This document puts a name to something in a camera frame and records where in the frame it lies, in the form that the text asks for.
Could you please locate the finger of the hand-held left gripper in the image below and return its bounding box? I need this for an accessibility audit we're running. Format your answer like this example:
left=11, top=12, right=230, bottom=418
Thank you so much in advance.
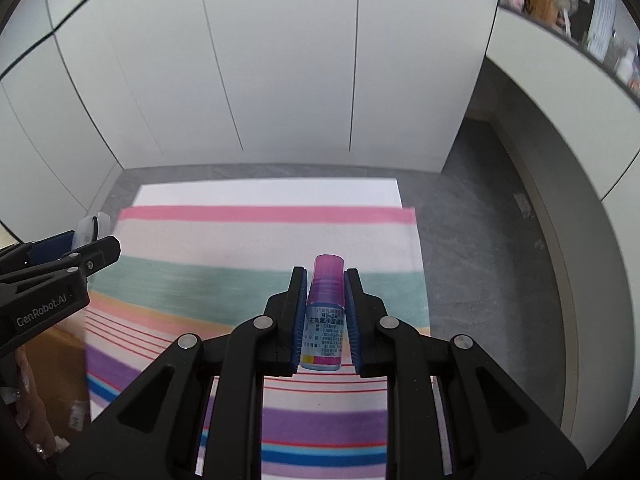
left=0, top=236, right=122, bottom=288
left=0, top=230, right=77, bottom=275

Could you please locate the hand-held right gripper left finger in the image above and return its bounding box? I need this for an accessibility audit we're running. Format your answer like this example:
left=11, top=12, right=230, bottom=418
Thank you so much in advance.
left=90, top=266, right=308, bottom=480

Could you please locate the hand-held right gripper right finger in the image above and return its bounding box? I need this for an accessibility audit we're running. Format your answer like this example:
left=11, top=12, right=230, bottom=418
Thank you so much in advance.
left=344, top=268, right=584, bottom=480

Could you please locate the blue bottle with pink cap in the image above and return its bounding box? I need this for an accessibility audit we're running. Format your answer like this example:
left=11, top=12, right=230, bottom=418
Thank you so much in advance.
left=299, top=255, right=347, bottom=374

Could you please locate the person's left hand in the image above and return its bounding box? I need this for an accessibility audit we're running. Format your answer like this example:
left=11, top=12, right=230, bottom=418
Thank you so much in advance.
left=0, top=347, right=58, bottom=466

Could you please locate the striped cloth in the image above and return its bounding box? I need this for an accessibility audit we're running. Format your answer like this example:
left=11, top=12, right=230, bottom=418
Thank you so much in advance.
left=84, top=205, right=432, bottom=480

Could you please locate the white table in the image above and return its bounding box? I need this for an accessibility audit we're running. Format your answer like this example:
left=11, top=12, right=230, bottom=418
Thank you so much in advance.
left=134, top=183, right=403, bottom=209

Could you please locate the white spray bottle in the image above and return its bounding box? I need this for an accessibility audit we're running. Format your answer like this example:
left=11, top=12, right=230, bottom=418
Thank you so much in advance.
left=587, top=0, right=619, bottom=59

